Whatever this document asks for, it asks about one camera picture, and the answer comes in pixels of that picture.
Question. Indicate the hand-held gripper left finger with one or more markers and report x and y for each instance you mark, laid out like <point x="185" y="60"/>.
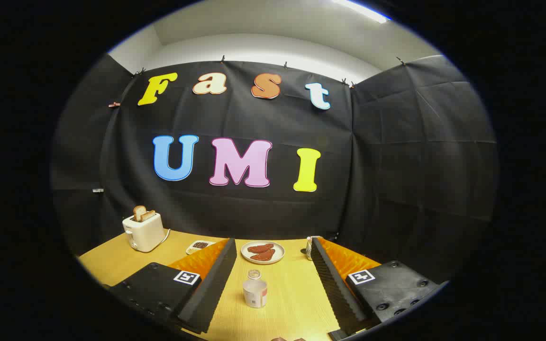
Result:
<point x="206" y="293"/>

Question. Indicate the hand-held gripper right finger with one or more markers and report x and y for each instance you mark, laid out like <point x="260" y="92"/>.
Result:
<point x="339" y="293"/>

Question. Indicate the clear juice bottle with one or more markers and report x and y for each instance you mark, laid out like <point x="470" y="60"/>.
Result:
<point x="255" y="292"/>

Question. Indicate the white divided dish of beans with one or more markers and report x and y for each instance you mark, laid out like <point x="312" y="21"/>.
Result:
<point x="200" y="246"/>

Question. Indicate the wooden table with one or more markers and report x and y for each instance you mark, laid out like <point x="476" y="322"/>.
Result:
<point x="292" y="303"/>

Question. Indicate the white round plate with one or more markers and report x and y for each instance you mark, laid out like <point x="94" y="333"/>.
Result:
<point x="247" y="256"/>

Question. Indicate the brown meat slice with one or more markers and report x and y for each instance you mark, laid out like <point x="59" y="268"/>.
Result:
<point x="259" y="247"/>
<point x="263" y="256"/>

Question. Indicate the white toaster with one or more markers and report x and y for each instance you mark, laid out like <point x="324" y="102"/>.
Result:
<point x="144" y="234"/>

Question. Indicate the toast slice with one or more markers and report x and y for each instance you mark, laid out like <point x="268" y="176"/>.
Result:
<point x="149" y="215"/>
<point x="138" y="212"/>

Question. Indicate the black backdrop cloth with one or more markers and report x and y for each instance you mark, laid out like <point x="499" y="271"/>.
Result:
<point x="396" y="166"/>

